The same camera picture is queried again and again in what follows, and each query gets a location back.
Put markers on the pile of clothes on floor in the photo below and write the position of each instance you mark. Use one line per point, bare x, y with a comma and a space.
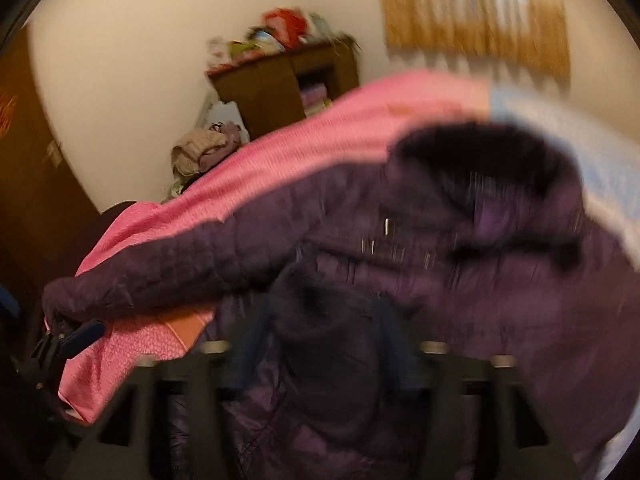
202, 149

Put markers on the beige window curtain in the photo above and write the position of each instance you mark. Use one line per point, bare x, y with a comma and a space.
527, 33

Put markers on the brown wooden door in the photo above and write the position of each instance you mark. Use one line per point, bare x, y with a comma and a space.
44, 209

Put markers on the brown wooden desk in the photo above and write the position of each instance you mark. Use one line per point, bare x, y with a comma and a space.
269, 90

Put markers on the stacked boxes under desk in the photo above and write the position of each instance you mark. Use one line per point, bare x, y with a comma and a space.
315, 99

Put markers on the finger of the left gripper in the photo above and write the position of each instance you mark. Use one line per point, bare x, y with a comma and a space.
77, 340

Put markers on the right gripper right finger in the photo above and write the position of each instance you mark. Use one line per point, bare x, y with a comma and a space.
472, 418

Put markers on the purple quilted winter jacket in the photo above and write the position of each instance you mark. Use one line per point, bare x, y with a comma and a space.
477, 235

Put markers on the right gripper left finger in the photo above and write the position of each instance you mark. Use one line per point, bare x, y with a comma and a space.
132, 437

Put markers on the green cloth on desk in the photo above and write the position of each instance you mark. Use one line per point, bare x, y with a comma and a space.
243, 51

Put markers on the white printed box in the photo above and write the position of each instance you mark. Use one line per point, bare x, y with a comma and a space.
218, 53

